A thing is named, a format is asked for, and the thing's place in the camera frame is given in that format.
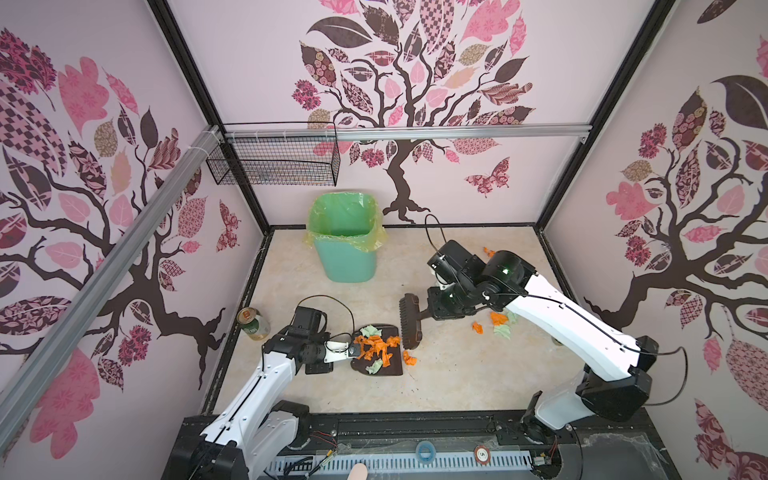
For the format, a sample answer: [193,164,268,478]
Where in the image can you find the white vented cable duct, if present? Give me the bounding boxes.
[265,451,532,478]

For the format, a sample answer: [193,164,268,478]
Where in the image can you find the dark brown hand brush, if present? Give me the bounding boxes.
[399,293,432,350]

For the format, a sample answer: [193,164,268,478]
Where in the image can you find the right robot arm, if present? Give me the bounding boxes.
[399,240,663,444]

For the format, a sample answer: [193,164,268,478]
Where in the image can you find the green drink can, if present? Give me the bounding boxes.
[236,307,270,341]

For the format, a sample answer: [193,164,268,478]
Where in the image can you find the black wire basket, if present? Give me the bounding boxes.
[206,120,341,187]

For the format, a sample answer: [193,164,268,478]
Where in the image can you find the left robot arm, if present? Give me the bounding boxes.
[162,302,360,479]

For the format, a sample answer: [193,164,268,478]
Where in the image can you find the light green bin liner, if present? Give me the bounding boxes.
[305,192,387,252]

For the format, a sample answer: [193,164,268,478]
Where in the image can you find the aluminium frame bar back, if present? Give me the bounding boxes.
[225,123,592,142]

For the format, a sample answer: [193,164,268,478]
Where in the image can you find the green paper scrap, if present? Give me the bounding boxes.
[504,309,519,324]
[365,359,383,375]
[493,324,511,340]
[360,325,381,338]

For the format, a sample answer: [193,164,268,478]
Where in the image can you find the dark brown dustpan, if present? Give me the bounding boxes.
[350,324,404,377]

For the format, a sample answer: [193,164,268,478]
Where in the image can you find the aluminium frame bar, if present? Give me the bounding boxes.
[1,125,221,448]
[225,123,592,142]

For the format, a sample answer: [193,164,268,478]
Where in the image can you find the green trash bin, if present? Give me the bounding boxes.
[311,191,380,283]

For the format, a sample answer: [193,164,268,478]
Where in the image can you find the long orange paper scrap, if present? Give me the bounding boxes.
[353,335,401,368]

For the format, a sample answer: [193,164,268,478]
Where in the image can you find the aluminium frame bar left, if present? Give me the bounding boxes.
[1,125,221,448]

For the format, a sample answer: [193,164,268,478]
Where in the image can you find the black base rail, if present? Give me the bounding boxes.
[179,410,681,479]

